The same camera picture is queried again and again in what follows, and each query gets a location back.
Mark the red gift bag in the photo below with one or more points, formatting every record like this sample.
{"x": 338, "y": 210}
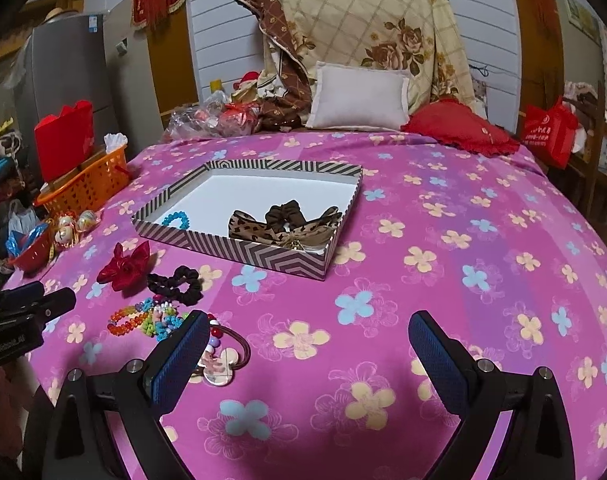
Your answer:
{"x": 63, "y": 140}

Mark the white tissue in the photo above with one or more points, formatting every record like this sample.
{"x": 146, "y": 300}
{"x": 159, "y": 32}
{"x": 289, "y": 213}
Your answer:
{"x": 116, "y": 141}

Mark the red ruffled pillow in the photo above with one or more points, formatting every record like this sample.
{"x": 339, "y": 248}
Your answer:
{"x": 458, "y": 127}

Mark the red bowl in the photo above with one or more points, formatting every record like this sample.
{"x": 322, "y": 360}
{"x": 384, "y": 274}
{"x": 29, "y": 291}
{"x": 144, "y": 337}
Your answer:
{"x": 31, "y": 255}

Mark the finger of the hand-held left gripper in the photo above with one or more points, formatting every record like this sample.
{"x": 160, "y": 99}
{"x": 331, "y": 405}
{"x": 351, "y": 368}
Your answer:
{"x": 23, "y": 292}
{"x": 56, "y": 302}

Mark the striped cardboard box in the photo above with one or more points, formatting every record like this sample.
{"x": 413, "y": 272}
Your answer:
{"x": 263, "y": 255}

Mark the pink floral bedsheet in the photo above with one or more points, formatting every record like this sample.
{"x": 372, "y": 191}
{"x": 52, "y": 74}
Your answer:
{"x": 408, "y": 240}

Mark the red plush toy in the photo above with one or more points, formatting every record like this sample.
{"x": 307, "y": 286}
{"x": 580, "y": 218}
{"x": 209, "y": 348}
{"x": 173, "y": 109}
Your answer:
{"x": 246, "y": 85}

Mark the white pillow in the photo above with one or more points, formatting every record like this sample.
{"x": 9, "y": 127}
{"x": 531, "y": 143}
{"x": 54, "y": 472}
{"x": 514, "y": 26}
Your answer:
{"x": 358, "y": 97}

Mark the floral beige quilt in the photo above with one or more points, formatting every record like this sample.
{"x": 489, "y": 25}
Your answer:
{"x": 363, "y": 15}

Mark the colourful clutter pile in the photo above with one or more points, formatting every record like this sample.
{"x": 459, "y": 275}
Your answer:
{"x": 3, "y": 175}

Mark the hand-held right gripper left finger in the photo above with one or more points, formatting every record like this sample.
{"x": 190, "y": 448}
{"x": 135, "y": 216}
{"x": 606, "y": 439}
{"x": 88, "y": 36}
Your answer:
{"x": 178, "y": 365}

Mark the grey refrigerator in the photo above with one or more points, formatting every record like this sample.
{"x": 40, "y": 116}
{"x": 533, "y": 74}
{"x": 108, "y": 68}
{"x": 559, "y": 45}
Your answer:
{"x": 63, "y": 75}

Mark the red shopping bag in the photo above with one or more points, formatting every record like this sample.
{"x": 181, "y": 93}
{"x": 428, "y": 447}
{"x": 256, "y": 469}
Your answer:
{"x": 548, "y": 132}

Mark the yellow bottle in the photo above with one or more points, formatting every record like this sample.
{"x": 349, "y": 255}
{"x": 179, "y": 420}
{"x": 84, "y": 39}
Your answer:
{"x": 216, "y": 86}

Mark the red bow hair clip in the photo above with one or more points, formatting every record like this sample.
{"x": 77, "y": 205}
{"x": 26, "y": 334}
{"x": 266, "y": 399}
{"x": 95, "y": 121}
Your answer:
{"x": 123, "y": 270}

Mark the clear plastic bag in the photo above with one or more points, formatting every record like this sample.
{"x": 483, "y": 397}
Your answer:
{"x": 198, "y": 117}

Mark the painted round ornaments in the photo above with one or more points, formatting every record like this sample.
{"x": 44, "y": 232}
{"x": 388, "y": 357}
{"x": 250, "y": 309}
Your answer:
{"x": 76, "y": 225}

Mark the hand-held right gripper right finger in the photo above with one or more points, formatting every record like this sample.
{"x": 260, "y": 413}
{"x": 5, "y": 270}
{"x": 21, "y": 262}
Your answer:
{"x": 438, "y": 362}

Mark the orange plastic basket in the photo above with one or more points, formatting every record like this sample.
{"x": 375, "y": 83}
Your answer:
{"x": 86, "y": 187}

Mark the black scrunchie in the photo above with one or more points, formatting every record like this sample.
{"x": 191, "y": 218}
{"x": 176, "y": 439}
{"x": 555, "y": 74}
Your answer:
{"x": 163, "y": 284}

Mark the brown scrunchie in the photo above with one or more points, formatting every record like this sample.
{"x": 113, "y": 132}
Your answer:
{"x": 283, "y": 212}

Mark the tan leopard print bow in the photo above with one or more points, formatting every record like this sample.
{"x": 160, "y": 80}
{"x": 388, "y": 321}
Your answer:
{"x": 313, "y": 227}

